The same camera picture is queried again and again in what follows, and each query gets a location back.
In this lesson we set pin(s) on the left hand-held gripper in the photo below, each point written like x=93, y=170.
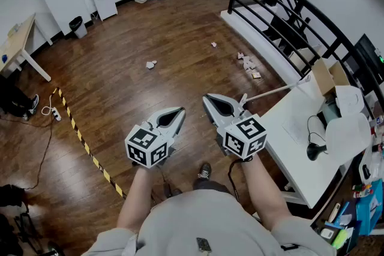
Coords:
x=145, y=147

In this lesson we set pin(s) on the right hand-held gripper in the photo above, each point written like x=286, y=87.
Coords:
x=244, y=138

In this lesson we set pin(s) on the cream packet with blue label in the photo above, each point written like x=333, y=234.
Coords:
x=256, y=75

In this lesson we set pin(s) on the paper scraps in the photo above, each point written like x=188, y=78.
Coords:
x=248, y=63

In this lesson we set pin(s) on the white paper wrapper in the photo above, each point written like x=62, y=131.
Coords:
x=240, y=55

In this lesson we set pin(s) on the person's left forearm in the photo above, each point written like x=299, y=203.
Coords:
x=135, y=198

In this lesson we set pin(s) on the person's right forearm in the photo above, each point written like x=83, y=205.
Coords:
x=264, y=195

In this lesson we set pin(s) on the person's right shoe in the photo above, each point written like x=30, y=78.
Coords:
x=205, y=171

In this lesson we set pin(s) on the person's right leg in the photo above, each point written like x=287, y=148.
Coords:
x=211, y=186

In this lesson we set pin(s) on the yellow black hazard tape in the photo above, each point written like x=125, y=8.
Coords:
x=74, y=124

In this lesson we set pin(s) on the dark grey device box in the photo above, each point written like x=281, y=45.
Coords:
x=321, y=120

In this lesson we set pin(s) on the black barcode scanner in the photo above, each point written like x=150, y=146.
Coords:
x=315, y=151

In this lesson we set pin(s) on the person's grey shirt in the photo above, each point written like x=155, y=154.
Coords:
x=204, y=219

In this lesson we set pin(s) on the open cardboard box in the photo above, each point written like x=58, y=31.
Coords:
x=322, y=78

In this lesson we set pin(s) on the grey-green flat pouch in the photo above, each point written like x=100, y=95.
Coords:
x=331, y=109

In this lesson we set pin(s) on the white lampshade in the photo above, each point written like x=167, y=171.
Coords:
x=348, y=138

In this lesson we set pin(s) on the dark clip-on device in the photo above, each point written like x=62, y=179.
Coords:
x=203, y=244

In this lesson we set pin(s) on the grey waste bin black liner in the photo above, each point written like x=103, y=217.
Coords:
x=78, y=27

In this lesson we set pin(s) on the white remote control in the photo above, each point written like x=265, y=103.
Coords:
x=334, y=213

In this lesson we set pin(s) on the black glass door cabinet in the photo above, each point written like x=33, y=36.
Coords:
x=367, y=52

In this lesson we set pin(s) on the white narrow side table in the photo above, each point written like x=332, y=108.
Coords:
x=376, y=169

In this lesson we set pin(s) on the light wooden desk white legs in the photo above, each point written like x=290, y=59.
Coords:
x=15, y=45

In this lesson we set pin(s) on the black bag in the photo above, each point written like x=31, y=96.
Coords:
x=10, y=196

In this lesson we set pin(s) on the blue storage box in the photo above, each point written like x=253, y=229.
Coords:
x=369, y=213

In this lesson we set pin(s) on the black equipment stand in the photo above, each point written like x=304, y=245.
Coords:
x=9, y=236

